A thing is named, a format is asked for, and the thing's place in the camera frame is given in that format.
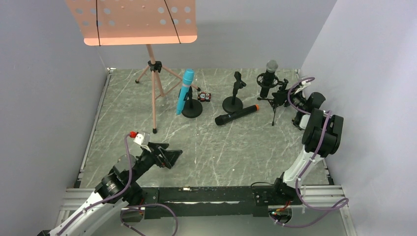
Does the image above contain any black shock mount tripod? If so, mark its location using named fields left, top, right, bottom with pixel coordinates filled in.
left=256, top=71, right=289, bottom=126

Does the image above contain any black microphone silver grille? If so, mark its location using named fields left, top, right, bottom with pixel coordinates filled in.
left=259, top=59, right=279, bottom=99

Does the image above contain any black tall mic stand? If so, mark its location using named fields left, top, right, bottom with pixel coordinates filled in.
left=222, top=71, right=246, bottom=113

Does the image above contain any black round-base mic stand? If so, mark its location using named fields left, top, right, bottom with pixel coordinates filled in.
left=181, top=87, right=203, bottom=118

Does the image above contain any black microphone orange tip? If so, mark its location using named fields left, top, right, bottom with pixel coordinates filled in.
left=214, top=104, right=259, bottom=126

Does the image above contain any blue microphone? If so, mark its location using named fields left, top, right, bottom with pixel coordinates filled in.
left=176, top=69, right=194, bottom=115

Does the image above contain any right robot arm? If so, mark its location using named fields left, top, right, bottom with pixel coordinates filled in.
left=272, top=92, right=344, bottom=202

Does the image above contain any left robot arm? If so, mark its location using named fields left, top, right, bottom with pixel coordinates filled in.
left=39, top=143, right=182, bottom=236

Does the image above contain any pink music stand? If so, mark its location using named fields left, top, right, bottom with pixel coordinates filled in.
left=65, top=0, right=197, bottom=133

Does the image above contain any small red black cube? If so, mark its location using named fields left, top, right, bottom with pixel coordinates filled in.
left=198, top=92, right=211, bottom=102

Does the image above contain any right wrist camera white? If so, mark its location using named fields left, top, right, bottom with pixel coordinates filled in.
left=299, top=77, right=314, bottom=90

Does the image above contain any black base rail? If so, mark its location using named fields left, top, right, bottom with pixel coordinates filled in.
left=128, top=185, right=289, bottom=219

